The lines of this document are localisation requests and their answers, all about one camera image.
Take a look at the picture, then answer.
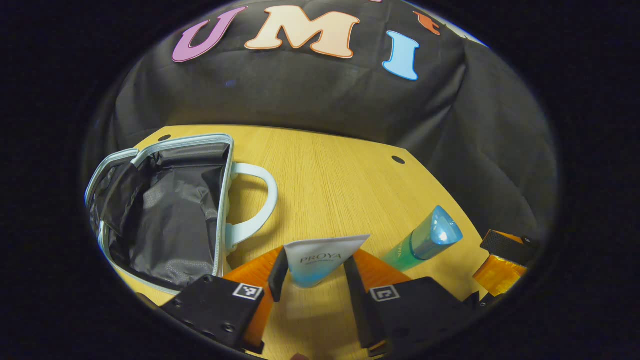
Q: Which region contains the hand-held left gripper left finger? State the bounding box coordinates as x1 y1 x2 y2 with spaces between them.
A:
160 245 290 355

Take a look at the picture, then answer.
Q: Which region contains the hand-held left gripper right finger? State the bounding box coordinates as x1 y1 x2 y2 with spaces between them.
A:
343 248 476 358

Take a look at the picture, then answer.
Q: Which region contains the white blue skincare tube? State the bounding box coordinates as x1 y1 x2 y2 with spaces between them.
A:
283 234 372 289

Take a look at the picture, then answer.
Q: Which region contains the blue green skincare bottle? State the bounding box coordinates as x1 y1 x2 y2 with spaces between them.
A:
382 205 464 273

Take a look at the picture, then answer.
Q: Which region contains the light blue suitcase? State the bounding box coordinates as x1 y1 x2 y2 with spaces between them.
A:
84 132 279 296

